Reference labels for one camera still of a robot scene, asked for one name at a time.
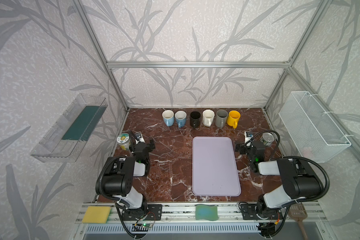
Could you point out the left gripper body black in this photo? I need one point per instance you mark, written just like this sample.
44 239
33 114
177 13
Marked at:
137 145

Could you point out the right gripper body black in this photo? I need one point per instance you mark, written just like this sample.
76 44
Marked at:
250 147

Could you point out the yellow mug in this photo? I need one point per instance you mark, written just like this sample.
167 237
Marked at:
233 119

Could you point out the light blue mug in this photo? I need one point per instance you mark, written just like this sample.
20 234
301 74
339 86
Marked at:
168 117

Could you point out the grey mug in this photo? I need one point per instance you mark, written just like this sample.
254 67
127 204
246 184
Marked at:
221 118

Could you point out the blue patterned mug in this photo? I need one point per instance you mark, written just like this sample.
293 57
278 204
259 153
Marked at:
181 117

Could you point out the white upside-down mug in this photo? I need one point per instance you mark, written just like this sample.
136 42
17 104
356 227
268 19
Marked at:
208 117

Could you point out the black mug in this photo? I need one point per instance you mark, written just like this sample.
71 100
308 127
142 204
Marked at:
195 119

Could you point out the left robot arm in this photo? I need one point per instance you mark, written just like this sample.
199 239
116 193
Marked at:
115 181

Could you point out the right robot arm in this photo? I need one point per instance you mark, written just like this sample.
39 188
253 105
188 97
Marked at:
303 180

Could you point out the metal tin can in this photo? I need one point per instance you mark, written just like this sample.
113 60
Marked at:
267 139

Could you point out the lilac tray mat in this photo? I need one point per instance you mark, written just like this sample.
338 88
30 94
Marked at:
215 171

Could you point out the green sponge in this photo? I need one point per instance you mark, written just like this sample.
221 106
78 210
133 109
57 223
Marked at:
206 212

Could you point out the left circuit board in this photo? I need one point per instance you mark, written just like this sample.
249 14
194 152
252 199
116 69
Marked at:
144 227

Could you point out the circuit board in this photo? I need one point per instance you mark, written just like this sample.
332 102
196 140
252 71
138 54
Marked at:
268 230
144 227

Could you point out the right circuit board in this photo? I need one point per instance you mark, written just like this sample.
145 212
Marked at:
268 230

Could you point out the yellow sponge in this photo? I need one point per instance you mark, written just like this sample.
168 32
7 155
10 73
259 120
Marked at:
96 215

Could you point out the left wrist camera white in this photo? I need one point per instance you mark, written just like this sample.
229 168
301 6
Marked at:
139 136

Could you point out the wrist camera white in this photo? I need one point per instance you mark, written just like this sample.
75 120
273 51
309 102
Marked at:
139 136
248 136

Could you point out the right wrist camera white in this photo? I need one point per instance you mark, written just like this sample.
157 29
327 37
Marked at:
248 136

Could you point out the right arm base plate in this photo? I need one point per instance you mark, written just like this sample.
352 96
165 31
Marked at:
251 212

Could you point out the white wire basket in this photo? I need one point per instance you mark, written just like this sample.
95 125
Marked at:
313 131

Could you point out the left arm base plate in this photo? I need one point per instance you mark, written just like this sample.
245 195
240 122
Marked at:
151 212

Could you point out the clear plastic wall shelf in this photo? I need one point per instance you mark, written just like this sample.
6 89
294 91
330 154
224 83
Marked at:
67 138

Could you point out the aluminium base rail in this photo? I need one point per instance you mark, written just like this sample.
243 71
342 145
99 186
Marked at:
182 218

